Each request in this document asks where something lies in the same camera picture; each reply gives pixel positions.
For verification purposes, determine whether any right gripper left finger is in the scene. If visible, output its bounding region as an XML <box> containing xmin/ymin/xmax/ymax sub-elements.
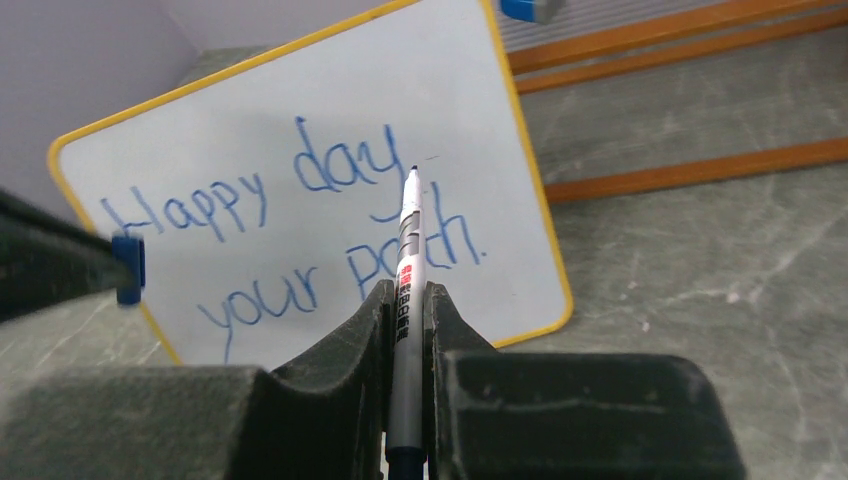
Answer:
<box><xmin>1</xmin><ymin>280</ymin><xmax>394</xmax><ymax>479</ymax></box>

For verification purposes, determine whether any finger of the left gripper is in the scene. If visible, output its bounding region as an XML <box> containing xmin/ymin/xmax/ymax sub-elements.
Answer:
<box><xmin>1</xmin><ymin>190</ymin><xmax>130</xmax><ymax>323</ymax></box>

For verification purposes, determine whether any yellow framed whiteboard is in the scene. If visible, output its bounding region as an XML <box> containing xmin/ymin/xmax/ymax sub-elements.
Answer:
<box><xmin>48</xmin><ymin>1</ymin><xmax>574</xmax><ymax>368</ymax></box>

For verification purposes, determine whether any blue whiteboard marker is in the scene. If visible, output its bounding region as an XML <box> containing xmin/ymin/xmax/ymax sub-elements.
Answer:
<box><xmin>385</xmin><ymin>166</ymin><xmax>426</xmax><ymax>480</ymax></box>

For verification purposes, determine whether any small blue box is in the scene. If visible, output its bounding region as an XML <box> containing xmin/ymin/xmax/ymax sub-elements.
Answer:
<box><xmin>499</xmin><ymin>0</ymin><xmax>566</xmax><ymax>24</ymax></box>

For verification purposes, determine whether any orange wooden shelf rack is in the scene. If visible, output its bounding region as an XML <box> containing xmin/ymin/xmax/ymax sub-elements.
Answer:
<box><xmin>509</xmin><ymin>1</ymin><xmax>847</xmax><ymax>204</ymax></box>

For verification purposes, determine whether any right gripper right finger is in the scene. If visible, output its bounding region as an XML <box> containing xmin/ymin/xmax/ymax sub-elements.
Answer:
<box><xmin>424</xmin><ymin>283</ymin><xmax>747</xmax><ymax>479</ymax></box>

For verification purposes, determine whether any blue marker cap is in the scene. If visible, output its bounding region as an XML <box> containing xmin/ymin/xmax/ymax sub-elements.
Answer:
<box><xmin>111</xmin><ymin>232</ymin><xmax>146</xmax><ymax>307</ymax></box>

